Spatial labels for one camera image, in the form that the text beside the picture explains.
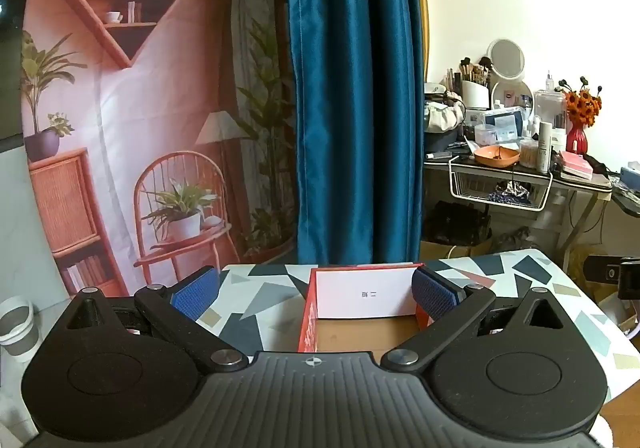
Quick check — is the printed room scene wall tapestry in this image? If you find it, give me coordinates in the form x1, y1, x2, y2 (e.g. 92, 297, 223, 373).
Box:
20, 0, 297, 299

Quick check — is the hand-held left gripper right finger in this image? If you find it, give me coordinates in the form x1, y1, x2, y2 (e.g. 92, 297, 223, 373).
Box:
380, 267, 577, 374

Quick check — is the white round makeup mirror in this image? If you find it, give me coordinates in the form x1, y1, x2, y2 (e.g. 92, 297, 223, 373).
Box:
488, 38, 535, 111

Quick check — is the white makeup brush holder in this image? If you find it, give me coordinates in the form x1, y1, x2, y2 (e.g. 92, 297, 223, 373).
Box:
459, 56, 492, 110

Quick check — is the white cosmetic bottle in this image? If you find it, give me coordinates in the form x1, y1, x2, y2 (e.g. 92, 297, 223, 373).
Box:
538, 121, 553, 173

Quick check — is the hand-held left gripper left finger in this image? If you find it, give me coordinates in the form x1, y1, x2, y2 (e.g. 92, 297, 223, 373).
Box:
52, 267, 249, 374

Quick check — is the orange bowl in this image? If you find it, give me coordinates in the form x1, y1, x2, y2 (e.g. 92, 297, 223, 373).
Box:
473, 144, 521, 167

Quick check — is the blue curtain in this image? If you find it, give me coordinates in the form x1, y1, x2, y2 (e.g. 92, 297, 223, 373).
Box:
287, 0, 427, 265

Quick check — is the brown cardboard box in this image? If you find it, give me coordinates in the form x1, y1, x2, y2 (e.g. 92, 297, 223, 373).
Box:
419, 237, 495, 263

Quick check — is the red vase with orange flowers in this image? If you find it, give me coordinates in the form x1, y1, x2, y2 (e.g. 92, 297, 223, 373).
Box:
556, 75, 604, 155

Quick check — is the black bag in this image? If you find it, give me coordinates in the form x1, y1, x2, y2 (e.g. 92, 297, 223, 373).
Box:
430, 200, 494, 247

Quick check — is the clear storage box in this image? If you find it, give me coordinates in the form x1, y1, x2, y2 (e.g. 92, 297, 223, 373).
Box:
534, 90, 569, 135

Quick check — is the grey dressing table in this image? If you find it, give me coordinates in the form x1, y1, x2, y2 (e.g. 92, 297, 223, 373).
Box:
423, 147, 615, 256

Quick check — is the white wire basket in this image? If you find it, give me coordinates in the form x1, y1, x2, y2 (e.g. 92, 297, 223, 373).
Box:
448, 155, 554, 213

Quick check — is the red strawberry print cardboard box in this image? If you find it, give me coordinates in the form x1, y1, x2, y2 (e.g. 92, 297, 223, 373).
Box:
297, 263, 437, 354

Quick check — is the cream cloth bag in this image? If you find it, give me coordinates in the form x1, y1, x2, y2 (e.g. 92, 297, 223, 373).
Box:
424, 99, 467, 134

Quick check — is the pink box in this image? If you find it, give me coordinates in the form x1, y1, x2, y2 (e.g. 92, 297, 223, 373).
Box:
557, 150, 594, 179

